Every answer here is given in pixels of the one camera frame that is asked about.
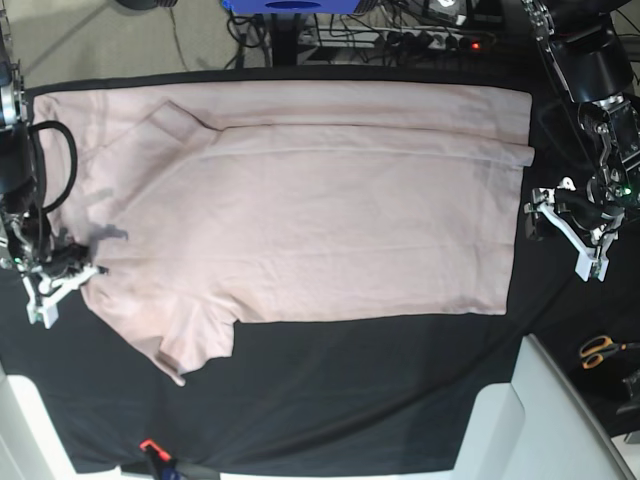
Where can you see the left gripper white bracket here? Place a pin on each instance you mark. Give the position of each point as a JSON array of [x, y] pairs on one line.
[[585, 217]]

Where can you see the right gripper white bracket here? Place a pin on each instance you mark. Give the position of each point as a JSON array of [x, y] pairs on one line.
[[47, 282]]

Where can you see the pink T-shirt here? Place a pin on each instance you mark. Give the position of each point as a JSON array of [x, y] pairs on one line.
[[289, 201]]

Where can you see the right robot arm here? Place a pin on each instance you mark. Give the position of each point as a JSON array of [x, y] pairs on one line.
[[25, 227]]

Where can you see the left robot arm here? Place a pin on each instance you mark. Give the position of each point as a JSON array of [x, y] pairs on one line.
[[588, 65]]

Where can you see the white bin left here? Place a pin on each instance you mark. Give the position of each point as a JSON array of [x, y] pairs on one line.
[[30, 446]]

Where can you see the white bin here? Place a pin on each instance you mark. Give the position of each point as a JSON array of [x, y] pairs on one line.
[[536, 426], [30, 446]]

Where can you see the white bin right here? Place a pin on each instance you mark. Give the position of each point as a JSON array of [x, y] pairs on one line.
[[536, 426]]

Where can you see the red black clamp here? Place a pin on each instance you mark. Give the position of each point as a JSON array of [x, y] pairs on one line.
[[161, 464]]

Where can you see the black table cloth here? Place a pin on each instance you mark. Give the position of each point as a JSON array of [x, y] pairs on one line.
[[378, 396]]

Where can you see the white power strip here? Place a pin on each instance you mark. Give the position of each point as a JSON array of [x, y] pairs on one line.
[[439, 40]]

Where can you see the blue plastic box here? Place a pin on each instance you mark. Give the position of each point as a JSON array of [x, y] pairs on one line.
[[292, 6]]

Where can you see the orange handled scissors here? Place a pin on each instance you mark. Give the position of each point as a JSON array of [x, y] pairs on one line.
[[596, 350]]

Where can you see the black table leg post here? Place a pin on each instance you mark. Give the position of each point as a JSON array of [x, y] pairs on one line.
[[284, 33]]

